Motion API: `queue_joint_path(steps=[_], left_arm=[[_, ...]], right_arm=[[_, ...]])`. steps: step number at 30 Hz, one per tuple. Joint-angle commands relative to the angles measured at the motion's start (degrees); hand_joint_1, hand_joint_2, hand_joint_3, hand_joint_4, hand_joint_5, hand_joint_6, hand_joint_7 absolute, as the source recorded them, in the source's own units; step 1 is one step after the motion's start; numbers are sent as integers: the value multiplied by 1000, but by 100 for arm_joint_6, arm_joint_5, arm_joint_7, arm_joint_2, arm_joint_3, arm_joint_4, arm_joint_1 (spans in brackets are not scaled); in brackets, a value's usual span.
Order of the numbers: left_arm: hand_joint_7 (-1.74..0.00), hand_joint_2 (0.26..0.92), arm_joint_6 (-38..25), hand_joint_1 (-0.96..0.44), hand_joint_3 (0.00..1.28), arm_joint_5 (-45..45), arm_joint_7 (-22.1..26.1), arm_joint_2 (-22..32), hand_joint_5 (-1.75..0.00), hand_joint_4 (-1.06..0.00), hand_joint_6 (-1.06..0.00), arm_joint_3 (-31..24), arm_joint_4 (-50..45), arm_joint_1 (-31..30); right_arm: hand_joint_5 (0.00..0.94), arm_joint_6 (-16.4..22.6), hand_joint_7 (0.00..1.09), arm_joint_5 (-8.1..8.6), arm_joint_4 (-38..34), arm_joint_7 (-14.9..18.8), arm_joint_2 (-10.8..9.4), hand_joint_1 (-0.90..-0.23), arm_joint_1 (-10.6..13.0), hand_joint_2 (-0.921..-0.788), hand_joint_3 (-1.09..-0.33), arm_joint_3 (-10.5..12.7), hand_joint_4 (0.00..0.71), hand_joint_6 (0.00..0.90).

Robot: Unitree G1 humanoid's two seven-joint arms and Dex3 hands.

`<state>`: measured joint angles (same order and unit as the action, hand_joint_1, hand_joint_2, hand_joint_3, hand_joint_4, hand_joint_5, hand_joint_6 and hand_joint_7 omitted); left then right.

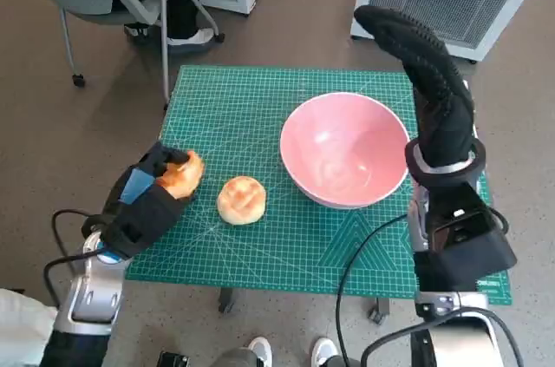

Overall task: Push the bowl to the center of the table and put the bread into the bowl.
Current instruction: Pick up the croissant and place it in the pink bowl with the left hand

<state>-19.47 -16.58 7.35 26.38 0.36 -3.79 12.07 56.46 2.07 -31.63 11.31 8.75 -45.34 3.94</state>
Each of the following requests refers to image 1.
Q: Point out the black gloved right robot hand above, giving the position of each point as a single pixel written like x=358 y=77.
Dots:
x=446 y=124

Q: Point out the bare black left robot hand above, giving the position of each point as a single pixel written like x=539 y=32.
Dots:
x=143 y=215

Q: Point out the long orange bread loaf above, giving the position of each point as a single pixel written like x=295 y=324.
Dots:
x=186 y=176

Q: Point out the pink bowl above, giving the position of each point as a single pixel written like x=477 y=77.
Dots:
x=342 y=150

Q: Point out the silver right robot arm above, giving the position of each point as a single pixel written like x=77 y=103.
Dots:
x=451 y=178

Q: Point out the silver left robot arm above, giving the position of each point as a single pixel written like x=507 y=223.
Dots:
x=91 y=293

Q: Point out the round bread bun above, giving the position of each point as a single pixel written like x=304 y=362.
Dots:
x=241 y=201

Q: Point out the table leg caster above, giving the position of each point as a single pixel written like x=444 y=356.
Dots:
x=226 y=301
x=378 y=310

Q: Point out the green cutting mat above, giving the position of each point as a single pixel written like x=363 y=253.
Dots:
x=260 y=124

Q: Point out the person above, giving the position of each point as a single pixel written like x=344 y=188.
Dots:
x=21 y=328
x=186 y=15

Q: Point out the white shoe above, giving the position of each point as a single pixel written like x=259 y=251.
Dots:
x=325 y=351
x=260 y=351

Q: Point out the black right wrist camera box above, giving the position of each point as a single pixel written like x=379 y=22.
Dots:
x=468 y=254

